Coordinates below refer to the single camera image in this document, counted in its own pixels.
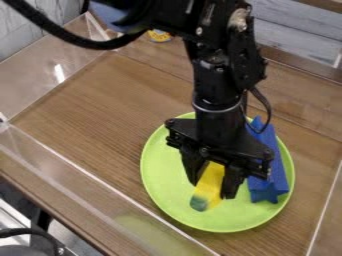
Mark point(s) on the yellow toy banana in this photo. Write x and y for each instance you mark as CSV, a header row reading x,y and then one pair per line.
x,y
206,196

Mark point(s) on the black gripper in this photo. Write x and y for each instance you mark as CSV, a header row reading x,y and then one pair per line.
x,y
217,137

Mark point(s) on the yellow labelled tin can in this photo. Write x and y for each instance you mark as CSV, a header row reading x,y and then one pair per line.
x,y
159,36

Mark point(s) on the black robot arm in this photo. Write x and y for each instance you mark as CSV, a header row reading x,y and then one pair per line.
x,y
217,30

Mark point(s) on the clear acrylic tray wall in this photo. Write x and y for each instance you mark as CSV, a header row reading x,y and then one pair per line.
x,y
83,107

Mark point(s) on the blue star-shaped block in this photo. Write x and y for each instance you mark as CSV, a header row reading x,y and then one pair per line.
x,y
268,190

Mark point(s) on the green round plate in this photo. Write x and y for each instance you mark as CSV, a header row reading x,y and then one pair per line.
x,y
170,190

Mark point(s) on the black metal table bracket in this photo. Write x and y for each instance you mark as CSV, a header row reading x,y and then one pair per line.
x,y
46,242

